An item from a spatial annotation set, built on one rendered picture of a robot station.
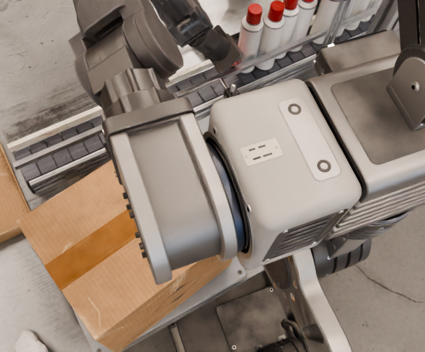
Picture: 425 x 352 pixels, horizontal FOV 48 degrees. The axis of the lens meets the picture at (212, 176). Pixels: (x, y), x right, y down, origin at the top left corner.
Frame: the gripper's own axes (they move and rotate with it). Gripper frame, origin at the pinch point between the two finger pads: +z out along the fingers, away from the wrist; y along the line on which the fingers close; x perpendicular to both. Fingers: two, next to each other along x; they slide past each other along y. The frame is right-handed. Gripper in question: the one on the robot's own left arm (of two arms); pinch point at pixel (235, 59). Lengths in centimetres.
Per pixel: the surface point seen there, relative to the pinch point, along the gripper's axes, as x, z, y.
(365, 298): 31, 94, -65
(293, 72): -7.4, 15.8, -5.7
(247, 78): 1.6, 5.6, -3.0
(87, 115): 31.8, -21.2, 3.9
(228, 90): 4.1, -7.5, -8.8
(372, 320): 33, 92, -73
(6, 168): 54, -28, 5
